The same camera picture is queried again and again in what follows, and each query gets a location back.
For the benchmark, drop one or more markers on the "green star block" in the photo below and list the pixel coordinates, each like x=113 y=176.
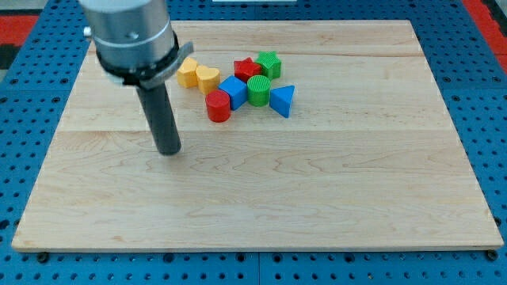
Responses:
x=270 y=64

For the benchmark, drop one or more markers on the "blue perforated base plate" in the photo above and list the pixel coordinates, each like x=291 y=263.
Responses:
x=471 y=81

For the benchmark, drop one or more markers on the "light wooden board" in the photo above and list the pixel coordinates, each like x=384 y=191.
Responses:
x=368 y=160

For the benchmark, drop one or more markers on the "red star block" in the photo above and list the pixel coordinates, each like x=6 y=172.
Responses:
x=246 y=69

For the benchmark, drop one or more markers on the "red cylinder block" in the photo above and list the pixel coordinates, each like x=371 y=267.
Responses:
x=218 y=106

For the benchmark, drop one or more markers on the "yellow hexagon block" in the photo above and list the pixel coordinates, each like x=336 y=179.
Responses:
x=186 y=74

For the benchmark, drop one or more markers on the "yellow heart block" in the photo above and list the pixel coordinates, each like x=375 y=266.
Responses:
x=208 y=79

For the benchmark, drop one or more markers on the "blue cube block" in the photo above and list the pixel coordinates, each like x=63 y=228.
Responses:
x=237 y=91

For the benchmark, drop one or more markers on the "blue triangle block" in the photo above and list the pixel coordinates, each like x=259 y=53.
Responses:
x=281 y=100

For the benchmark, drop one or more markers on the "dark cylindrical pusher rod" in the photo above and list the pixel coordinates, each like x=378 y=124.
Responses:
x=159 y=114

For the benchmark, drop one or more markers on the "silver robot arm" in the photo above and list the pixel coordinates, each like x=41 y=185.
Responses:
x=135 y=40

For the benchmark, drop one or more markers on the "green cylinder block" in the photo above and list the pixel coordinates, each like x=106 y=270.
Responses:
x=258 y=90

